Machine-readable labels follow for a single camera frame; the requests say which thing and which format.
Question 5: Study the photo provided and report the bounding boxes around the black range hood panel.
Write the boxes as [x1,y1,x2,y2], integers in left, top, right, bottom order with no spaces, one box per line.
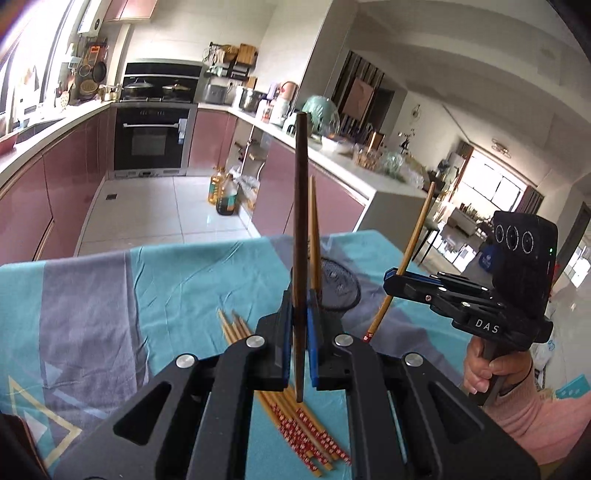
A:
[121,61,209,103]

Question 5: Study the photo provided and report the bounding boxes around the black wall rack with boards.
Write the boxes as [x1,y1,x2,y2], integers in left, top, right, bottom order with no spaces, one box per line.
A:
[207,42,260,80]

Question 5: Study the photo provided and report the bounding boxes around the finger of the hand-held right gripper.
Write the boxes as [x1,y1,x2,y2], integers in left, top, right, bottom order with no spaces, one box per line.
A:
[383,276,498,325]
[385,268,493,297]

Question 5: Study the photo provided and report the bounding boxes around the pink kitchen base cabinets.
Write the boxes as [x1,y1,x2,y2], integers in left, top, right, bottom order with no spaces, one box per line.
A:
[0,104,373,265]

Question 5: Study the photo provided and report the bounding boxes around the large steel stockpot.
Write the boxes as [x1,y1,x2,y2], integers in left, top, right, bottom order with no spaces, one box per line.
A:
[235,85,267,114]

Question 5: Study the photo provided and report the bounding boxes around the white wall water heater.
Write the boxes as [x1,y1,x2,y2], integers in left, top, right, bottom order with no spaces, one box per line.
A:
[78,0,105,34]

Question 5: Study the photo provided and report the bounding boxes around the teal and grey tablecloth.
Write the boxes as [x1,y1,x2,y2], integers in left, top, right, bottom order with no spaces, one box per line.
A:
[0,229,486,480]

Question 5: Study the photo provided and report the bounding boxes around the light bamboo chopstick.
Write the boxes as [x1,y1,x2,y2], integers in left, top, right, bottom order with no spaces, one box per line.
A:
[365,181,437,343]
[311,178,323,296]

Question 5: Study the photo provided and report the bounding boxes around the hanging kitchen utensils rack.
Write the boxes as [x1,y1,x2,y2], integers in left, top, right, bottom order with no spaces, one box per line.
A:
[68,36,110,101]

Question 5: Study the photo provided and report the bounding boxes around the dark brown wooden chopstick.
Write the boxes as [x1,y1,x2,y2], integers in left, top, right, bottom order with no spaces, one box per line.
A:
[293,112,310,403]

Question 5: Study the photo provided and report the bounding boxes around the black mesh holder cup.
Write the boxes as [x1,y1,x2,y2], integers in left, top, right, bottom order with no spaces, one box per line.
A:
[318,257,362,311]

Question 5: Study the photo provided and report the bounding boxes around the pink upper wall cabinet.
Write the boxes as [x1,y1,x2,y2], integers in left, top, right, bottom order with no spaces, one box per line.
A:
[103,0,160,25]

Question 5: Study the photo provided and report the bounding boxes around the yellow cooking oil bottle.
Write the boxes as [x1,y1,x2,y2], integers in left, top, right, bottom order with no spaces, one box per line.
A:
[207,167,228,206]

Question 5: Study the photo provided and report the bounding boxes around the white kitchen countertop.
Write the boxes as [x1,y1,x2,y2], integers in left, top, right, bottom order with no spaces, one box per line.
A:
[0,99,430,199]

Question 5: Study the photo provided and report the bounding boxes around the person's right hand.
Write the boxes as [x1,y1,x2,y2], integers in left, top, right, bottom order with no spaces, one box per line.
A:
[463,340,534,396]

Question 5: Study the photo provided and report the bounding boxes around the pink electric kettle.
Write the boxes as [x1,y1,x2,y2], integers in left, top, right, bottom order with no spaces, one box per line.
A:
[279,80,300,112]

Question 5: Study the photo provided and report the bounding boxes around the person's right forearm pink sleeve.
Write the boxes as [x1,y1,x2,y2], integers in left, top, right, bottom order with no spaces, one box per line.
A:
[482,364,591,468]

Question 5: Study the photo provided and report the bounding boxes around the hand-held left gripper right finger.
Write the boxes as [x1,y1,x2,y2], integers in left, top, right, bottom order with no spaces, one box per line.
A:
[307,288,541,480]

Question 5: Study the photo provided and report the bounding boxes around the dark lidded cooking pot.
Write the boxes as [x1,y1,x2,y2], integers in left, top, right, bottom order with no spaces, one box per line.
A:
[123,78,154,99]

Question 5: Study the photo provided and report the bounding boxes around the small teal box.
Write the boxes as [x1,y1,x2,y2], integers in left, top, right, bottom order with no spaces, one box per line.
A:
[553,375,585,403]

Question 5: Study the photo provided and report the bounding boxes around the oil bottles on floor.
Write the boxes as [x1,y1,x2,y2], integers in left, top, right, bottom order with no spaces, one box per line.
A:
[215,172,240,217]

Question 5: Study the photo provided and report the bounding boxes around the bunch of red-patterned chopsticks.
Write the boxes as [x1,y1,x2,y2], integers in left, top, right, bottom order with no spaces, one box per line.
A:
[216,308,353,473]

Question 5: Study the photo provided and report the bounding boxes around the white countertop appliance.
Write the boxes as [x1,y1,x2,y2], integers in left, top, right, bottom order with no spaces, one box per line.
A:
[270,96,290,128]

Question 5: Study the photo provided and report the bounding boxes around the living room window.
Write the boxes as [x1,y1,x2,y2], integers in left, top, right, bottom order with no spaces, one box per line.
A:
[461,151,533,223]

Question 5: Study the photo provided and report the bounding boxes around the glass jars on counter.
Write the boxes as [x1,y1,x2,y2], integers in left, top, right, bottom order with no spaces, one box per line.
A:
[353,131,386,171]

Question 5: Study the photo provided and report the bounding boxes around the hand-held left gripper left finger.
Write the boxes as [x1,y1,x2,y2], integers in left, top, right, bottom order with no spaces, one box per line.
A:
[53,288,296,480]

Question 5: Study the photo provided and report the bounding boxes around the white plastic bag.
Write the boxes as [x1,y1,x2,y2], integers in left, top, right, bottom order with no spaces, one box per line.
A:
[228,167,262,214]

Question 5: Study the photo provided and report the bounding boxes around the dark wooden slat partition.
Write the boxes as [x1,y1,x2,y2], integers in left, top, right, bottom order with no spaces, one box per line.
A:
[331,50,387,136]

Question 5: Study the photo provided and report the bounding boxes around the black built-in oven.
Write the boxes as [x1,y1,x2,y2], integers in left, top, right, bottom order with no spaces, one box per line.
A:
[113,103,199,175]

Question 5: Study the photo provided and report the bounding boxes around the kitchen window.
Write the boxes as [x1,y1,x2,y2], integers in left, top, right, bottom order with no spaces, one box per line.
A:
[0,0,85,127]

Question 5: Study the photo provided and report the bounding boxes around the kitchen sink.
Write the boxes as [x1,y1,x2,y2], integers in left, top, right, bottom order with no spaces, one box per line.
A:
[15,117,66,143]

